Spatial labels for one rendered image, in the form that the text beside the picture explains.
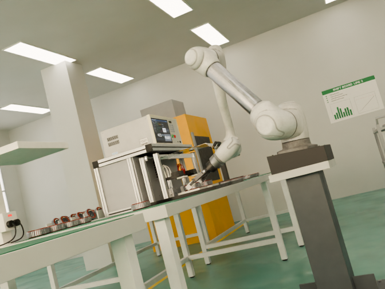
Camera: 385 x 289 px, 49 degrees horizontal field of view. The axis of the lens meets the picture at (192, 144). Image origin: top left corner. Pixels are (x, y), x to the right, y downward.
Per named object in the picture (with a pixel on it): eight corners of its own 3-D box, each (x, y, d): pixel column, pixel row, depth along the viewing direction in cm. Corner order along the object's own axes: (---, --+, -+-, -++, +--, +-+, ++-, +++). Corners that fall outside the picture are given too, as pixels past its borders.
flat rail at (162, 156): (194, 157, 313) (193, 153, 313) (158, 159, 255) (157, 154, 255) (192, 157, 313) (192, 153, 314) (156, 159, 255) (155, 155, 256)
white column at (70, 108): (128, 258, 672) (81, 65, 708) (113, 265, 630) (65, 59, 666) (102, 264, 689) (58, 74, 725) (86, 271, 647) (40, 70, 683)
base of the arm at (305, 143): (321, 145, 239) (318, 136, 240) (307, 148, 221) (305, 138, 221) (291, 151, 250) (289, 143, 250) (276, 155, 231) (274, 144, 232)
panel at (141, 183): (185, 193, 317) (175, 155, 321) (144, 204, 256) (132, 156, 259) (183, 194, 318) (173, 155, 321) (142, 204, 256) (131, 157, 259)
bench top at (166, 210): (271, 179, 371) (269, 174, 371) (168, 217, 166) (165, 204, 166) (171, 204, 406) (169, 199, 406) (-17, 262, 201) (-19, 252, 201)
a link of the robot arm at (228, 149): (224, 164, 255) (228, 163, 267) (242, 146, 251) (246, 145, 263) (211, 152, 257) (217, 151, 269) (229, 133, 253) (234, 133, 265)
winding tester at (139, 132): (183, 145, 308) (176, 118, 310) (156, 144, 267) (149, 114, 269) (137, 159, 321) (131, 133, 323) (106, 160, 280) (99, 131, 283)
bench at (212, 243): (321, 216, 566) (306, 163, 574) (307, 246, 393) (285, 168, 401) (244, 233, 603) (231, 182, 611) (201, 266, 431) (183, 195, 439)
